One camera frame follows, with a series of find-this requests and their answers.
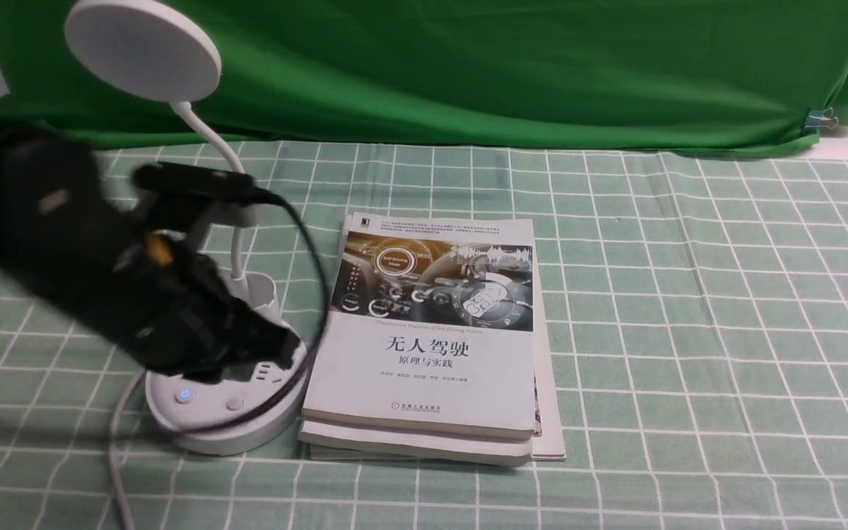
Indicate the blue binder clip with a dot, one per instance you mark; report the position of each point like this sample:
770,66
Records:
818,120

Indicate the white self-driving textbook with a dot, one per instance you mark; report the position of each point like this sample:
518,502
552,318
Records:
431,338

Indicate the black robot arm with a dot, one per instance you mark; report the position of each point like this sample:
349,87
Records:
118,273

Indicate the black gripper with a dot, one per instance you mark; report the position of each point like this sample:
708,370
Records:
182,320

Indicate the white lower book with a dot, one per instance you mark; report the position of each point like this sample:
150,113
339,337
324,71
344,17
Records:
341,442

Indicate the white desk lamp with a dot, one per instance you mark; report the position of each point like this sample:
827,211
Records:
151,50

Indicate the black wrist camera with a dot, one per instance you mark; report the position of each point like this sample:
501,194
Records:
182,188

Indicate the green backdrop cloth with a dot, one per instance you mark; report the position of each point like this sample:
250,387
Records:
711,78

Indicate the green checkered tablecloth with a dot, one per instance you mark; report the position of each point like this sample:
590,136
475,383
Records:
698,318

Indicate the thin bottom book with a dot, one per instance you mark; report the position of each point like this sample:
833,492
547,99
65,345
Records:
549,397

